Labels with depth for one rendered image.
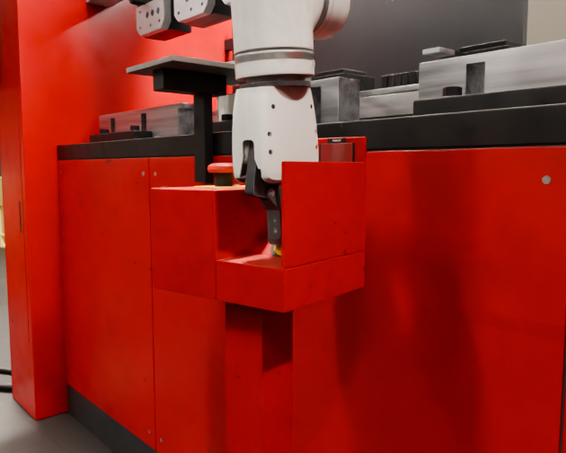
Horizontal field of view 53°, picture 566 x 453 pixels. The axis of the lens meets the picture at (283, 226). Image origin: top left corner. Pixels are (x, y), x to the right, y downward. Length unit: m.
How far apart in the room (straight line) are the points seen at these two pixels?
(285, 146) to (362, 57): 1.18
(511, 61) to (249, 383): 0.56
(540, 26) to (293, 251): 2.71
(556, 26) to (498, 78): 2.27
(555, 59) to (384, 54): 0.91
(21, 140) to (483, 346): 1.52
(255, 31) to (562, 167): 0.37
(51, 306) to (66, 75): 0.74
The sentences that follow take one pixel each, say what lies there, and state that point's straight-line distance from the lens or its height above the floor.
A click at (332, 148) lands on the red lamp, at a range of 0.70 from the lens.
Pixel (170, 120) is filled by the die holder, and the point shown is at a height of 0.93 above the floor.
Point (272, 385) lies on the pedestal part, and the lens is 0.70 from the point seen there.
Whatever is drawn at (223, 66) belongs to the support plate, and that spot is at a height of 0.99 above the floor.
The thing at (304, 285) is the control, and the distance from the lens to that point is 0.59.
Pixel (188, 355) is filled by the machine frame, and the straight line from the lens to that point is 1.32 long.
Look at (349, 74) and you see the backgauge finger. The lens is 1.38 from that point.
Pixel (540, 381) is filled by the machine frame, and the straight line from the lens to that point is 0.76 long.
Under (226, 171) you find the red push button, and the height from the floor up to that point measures 0.80.
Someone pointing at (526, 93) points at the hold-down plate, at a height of 0.90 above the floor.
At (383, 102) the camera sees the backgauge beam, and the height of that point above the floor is 0.95.
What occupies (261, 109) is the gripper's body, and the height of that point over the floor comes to 0.86.
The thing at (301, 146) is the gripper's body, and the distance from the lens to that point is 0.62.
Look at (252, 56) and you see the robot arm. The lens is 0.59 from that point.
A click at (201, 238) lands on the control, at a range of 0.63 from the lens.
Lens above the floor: 0.80
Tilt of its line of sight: 6 degrees down
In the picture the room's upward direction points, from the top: straight up
